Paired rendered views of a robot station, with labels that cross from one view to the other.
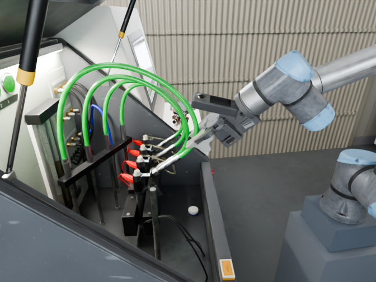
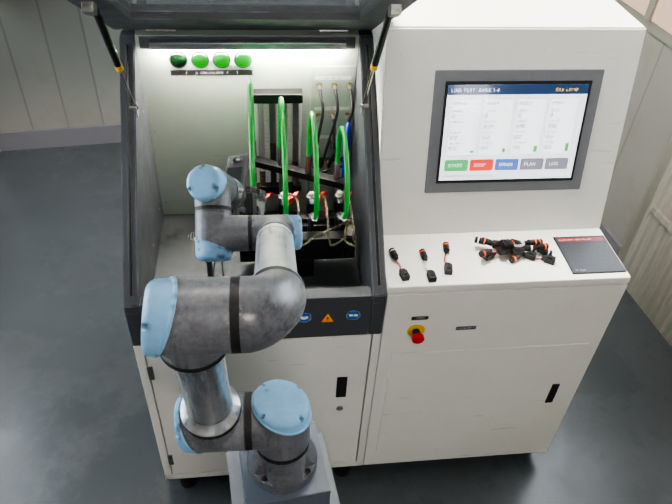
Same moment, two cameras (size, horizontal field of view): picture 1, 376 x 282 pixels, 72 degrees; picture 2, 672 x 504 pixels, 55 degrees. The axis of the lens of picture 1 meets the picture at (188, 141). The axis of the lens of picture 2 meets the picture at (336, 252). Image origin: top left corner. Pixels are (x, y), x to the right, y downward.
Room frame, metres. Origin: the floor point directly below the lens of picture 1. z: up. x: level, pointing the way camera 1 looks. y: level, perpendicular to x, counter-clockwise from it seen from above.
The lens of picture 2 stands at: (0.73, -1.32, 2.20)
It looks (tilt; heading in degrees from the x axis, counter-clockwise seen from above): 41 degrees down; 84
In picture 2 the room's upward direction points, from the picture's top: 4 degrees clockwise
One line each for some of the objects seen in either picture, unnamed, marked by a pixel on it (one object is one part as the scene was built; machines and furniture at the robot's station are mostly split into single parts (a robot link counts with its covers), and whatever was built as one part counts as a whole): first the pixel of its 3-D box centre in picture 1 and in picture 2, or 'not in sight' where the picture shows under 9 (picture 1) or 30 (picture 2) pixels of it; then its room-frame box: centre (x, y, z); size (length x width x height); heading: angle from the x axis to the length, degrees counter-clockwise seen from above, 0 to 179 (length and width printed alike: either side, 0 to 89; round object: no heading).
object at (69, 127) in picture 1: (69, 113); (331, 115); (0.87, 0.42, 1.20); 0.13 x 0.03 x 0.31; 2
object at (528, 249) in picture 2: (181, 114); (515, 247); (1.39, 0.04, 1.01); 0.23 x 0.11 x 0.06; 2
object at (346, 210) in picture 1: (346, 197); (282, 449); (0.72, -0.55, 0.95); 0.15 x 0.15 x 0.10
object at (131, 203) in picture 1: (145, 199); (296, 247); (0.77, 0.16, 0.91); 0.34 x 0.10 x 0.15; 2
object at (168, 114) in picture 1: (182, 123); (499, 259); (1.35, 0.03, 0.96); 0.70 x 0.22 x 0.03; 2
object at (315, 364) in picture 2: not in sight; (262, 410); (0.65, -0.10, 0.44); 0.65 x 0.02 x 0.68; 2
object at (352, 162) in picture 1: (357, 170); (278, 418); (0.71, -0.55, 1.07); 0.13 x 0.12 x 0.14; 1
